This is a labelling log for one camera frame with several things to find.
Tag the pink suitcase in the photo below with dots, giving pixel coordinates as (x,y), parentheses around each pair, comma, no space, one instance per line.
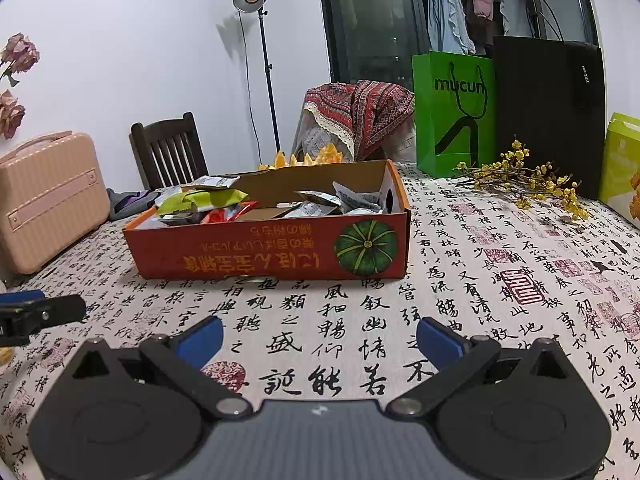
(50,200)

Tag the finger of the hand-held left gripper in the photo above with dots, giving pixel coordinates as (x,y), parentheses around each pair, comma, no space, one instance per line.
(55,310)

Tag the dark wooden chair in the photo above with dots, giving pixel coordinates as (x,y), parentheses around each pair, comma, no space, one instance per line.
(165,127)

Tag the red snack packet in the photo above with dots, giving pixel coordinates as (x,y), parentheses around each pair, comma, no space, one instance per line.
(222,216)

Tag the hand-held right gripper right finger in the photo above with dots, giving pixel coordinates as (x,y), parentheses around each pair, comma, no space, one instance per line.
(435,340)

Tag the black paper bag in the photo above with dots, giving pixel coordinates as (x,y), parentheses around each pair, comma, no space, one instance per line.
(540,110)

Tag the calligraphy print tablecloth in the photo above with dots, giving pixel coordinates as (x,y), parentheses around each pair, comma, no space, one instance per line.
(350,310)

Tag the dark grey purple cloth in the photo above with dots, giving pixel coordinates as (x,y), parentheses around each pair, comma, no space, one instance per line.
(127,205)

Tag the orange cardboard box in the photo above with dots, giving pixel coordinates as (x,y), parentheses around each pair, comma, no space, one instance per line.
(275,255)

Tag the yellow flower branch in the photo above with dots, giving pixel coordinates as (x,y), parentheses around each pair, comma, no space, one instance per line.
(515,157)

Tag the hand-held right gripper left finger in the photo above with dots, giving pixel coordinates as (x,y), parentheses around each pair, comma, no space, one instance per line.
(205,340)

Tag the pile of silver snack packets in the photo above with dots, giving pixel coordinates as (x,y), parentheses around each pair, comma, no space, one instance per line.
(315,199)

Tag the lime green snack packet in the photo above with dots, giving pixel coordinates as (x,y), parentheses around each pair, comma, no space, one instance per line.
(205,200)

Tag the light blue hanging garment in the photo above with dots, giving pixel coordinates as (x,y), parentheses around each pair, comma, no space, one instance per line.
(445,10)

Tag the green paper bag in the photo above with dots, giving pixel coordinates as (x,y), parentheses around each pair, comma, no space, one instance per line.
(430,125)

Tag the yellow-green gift box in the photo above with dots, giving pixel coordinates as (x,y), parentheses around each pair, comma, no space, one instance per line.
(620,170)

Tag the chair draped with patterned cloth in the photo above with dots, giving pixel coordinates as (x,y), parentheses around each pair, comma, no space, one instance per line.
(320,135)

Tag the red patterned cloth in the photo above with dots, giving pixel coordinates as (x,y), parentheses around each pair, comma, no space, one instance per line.
(370,110)

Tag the dried pink rose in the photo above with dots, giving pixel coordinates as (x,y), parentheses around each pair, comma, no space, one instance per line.
(11,115)
(20,55)

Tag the yellow sunflower decoration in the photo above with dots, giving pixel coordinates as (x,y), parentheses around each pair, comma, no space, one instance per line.
(327,154)

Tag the white hanging garment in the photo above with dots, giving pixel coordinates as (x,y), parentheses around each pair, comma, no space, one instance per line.
(512,5)

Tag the dark glass sliding door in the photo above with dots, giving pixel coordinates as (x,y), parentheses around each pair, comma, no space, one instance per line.
(365,20)

